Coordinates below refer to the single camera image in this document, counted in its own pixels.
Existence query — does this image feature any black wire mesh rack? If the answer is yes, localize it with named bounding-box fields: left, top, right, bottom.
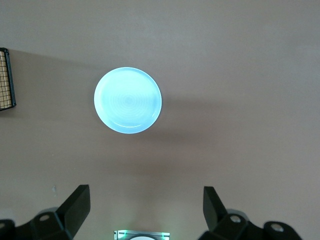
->
left=0, top=47, right=17, bottom=112

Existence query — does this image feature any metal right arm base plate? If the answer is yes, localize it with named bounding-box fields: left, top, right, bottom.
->
left=113, top=229, right=171, bottom=240

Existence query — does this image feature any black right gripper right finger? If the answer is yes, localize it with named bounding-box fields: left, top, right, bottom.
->
left=198, top=186, right=301, bottom=240

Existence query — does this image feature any light blue round plate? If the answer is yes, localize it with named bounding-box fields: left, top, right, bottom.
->
left=93, top=66, right=163, bottom=135

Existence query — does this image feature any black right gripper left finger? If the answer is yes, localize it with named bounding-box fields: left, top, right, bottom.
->
left=0, top=184, right=91, bottom=240

